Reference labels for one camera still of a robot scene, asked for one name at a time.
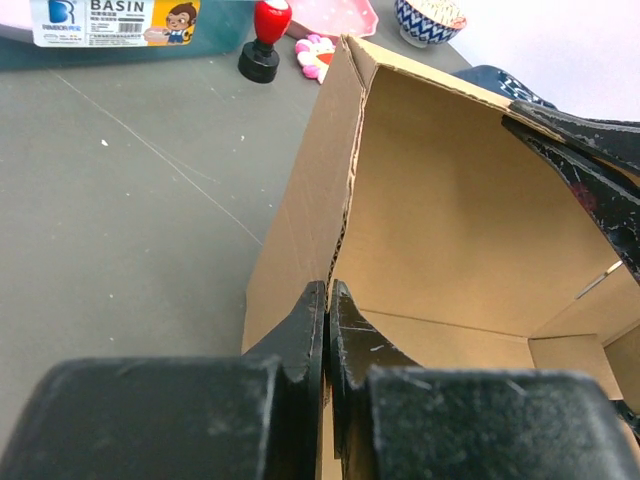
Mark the dark blue leaf dish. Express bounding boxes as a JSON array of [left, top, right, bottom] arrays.
[[452, 65, 557, 109]]

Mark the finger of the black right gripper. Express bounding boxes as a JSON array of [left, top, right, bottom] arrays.
[[501, 100, 639, 280]]

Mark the red black stamp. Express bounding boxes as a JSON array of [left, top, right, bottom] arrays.
[[238, 0, 293, 84]]

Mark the pink polka dot plate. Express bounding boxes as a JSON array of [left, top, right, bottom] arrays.
[[286, 0, 379, 39]]

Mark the teal plastic basin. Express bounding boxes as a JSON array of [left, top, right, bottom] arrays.
[[1, 0, 255, 70]]

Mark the pink flower toy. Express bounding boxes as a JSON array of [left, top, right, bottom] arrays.
[[294, 34, 335, 84]]

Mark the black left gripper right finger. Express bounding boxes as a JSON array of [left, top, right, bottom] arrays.
[[327, 281, 639, 479]]

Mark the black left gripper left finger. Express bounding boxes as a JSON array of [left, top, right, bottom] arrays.
[[1, 281, 325, 479]]

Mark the brown cardboard box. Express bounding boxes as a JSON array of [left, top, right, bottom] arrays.
[[243, 36, 639, 479]]

